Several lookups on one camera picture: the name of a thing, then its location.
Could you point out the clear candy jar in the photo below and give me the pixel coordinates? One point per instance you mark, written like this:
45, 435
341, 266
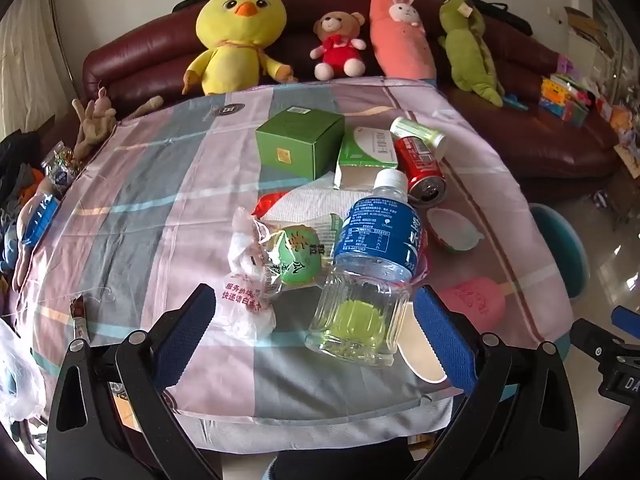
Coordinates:
60, 167

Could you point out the green white carton box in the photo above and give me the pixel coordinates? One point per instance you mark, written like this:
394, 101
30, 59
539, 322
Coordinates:
367, 152

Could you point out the long black bag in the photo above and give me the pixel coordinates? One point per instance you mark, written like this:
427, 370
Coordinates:
500, 12

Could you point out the pile of clothes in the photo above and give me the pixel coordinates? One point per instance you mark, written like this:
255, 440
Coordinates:
15, 195

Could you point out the green round snack packet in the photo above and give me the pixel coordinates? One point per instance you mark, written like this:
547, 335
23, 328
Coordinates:
295, 255

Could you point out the white paper napkin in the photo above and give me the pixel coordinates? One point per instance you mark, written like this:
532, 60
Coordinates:
310, 205

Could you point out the pink carrot rabbit plush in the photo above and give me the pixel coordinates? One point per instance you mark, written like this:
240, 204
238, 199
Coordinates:
400, 45

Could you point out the red soda can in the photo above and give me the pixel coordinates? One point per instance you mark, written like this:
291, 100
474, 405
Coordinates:
420, 165

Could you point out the yellow chick plush toy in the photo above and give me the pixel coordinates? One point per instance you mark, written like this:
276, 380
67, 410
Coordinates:
235, 60

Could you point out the teal round stool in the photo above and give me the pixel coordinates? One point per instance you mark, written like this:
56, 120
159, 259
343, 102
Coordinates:
565, 245

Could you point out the cardboard boxes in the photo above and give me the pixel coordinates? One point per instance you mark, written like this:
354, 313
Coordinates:
587, 30

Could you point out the pink popsicle toy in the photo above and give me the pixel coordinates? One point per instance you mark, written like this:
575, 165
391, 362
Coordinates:
475, 302

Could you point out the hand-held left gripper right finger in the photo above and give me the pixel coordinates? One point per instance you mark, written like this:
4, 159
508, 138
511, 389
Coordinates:
445, 340

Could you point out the small green white bottle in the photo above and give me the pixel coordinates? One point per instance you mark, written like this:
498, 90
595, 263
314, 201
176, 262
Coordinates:
417, 132

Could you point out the white plastic bag red print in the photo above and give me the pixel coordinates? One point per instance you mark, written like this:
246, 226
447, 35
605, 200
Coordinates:
245, 305

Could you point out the blue label plastic bottle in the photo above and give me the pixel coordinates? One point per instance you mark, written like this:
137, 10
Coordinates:
40, 217

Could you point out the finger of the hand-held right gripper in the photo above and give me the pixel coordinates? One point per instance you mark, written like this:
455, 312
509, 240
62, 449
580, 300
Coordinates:
626, 316
592, 342

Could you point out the brown snack wrapper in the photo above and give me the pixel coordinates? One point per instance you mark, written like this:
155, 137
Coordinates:
78, 317

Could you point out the yellow-green round lid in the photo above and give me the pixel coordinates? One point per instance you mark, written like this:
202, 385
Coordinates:
357, 317

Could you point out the green dinosaur plush toy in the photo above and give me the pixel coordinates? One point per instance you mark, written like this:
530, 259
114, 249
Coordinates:
467, 55

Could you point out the plaid pink grey cloth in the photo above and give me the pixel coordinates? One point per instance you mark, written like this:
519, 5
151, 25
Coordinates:
150, 200

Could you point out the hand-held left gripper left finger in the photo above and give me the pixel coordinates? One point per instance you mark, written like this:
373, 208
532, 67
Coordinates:
185, 340

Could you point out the brown teddy bear red outfit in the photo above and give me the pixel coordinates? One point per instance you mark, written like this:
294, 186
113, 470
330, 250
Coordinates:
340, 52

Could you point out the clear plastic bag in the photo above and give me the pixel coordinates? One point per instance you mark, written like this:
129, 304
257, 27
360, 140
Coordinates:
17, 380

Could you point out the colourful toy box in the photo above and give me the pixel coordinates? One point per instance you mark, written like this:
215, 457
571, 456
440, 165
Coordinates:
565, 102

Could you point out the clear water bottle blue label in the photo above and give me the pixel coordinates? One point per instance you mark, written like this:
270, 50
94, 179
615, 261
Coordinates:
375, 240

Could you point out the white red-rimmed lid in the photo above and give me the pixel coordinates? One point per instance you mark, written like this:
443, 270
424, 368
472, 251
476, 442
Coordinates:
417, 355
455, 232

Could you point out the brown deer plush toy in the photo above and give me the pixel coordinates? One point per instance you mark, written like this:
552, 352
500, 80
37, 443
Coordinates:
92, 130

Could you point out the dark red leather sofa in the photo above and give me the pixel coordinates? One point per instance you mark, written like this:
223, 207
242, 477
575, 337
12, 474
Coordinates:
550, 125

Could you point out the green cardboard box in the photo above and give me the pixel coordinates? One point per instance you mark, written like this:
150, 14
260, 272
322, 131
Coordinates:
295, 145

